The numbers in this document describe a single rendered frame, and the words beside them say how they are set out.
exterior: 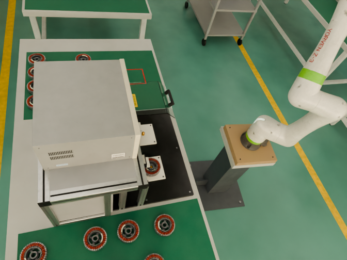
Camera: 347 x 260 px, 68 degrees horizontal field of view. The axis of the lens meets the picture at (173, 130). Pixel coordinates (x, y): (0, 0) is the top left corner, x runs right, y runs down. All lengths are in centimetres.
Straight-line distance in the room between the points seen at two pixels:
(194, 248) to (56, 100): 100
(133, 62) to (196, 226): 132
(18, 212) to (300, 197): 239
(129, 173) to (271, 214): 176
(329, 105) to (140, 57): 142
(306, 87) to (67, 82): 107
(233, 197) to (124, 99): 167
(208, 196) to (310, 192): 109
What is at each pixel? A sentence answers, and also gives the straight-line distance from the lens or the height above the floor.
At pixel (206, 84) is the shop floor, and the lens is 324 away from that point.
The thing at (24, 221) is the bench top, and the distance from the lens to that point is 156.
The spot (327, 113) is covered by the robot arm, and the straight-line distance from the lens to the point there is 144.
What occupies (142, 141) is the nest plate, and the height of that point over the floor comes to 78.
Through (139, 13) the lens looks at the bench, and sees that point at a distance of 268.
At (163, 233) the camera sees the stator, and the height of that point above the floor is 79.
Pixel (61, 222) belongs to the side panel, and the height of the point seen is 78.
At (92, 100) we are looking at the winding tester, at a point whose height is 132.
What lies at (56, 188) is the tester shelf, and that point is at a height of 111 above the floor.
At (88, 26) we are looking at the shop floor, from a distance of 374.
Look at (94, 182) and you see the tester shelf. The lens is 117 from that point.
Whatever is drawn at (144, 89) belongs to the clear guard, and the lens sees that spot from 153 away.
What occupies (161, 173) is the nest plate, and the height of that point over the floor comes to 78.
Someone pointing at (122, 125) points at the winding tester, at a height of 132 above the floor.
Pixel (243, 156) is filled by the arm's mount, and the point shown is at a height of 79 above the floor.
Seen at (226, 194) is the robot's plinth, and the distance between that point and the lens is 252.
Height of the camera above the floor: 219
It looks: 54 degrees down
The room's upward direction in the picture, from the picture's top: 20 degrees clockwise
